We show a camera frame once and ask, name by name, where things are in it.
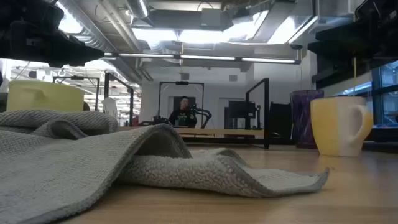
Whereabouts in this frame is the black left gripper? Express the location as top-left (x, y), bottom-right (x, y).
top-left (0, 20), bottom-right (105, 68)

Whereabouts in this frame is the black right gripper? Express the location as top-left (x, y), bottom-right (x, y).
top-left (307, 18), bottom-right (398, 90)

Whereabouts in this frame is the small pale yellow cup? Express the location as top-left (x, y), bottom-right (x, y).
top-left (6, 80), bottom-right (85, 113)

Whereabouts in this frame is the purple marbled tumbler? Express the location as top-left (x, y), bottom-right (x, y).
top-left (289, 89), bottom-right (325, 149)

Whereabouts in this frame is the yellow and white mug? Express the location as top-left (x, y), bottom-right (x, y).
top-left (310, 96), bottom-right (374, 157)

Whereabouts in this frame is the white chair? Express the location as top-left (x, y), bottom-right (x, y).
top-left (101, 96), bottom-right (119, 121)

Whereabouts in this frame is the black upright panel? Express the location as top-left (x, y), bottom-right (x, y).
top-left (269, 101), bottom-right (294, 141)

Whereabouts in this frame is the person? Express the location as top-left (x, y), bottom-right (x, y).
top-left (168, 95), bottom-right (198, 129)

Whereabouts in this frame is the grey knitted towel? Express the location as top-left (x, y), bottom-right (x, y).
top-left (0, 108), bottom-right (330, 224)

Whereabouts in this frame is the long ceiling light strip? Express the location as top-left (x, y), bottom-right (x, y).
top-left (104, 52), bottom-right (302, 65)

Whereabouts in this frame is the thin black background frame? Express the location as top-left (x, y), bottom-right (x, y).
top-left (52, 75), bottom-right (101, 111)

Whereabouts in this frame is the thick black background frame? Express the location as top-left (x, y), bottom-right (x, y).
top-left (103, 72), bottom-right (135, 127)

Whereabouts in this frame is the black background frame with camera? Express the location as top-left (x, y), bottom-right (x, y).
top-left (158, 81), bottom-right (205, 128)

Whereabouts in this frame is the wooden shelf black frame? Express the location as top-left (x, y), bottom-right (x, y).
top-left (118, 77), bottom-right (271, 150)

